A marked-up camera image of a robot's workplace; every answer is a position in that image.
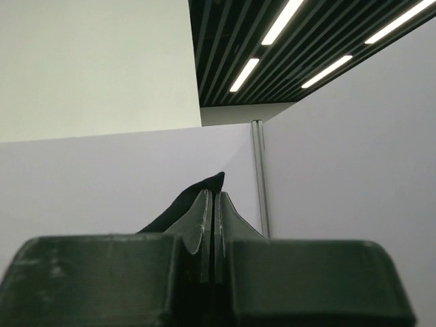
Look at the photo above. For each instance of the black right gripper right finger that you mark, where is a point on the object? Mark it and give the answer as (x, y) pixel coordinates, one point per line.
(297, 282)

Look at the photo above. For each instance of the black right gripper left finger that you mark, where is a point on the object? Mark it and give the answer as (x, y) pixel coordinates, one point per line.
(147, 279)

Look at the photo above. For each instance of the black t-shirt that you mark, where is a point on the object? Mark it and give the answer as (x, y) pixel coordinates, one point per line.
(183, 203)

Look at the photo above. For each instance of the right aluminium corner post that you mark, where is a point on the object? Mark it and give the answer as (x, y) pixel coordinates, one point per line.
(260, 168)

